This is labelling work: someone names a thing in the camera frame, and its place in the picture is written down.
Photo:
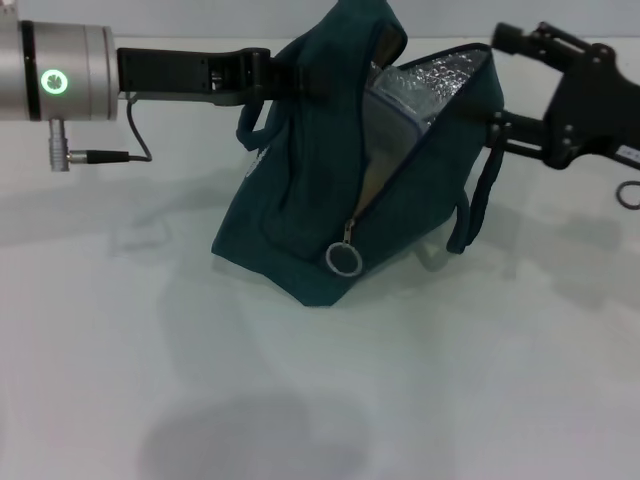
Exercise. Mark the teal insulated lunch bag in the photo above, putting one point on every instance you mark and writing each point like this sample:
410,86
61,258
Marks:
300,200

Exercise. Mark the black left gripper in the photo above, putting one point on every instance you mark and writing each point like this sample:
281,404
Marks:
170,72

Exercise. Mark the clear plastic food container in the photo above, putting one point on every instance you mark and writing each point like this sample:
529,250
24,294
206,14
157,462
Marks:
385,125

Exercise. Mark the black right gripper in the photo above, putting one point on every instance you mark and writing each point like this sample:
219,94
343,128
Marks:
595,110

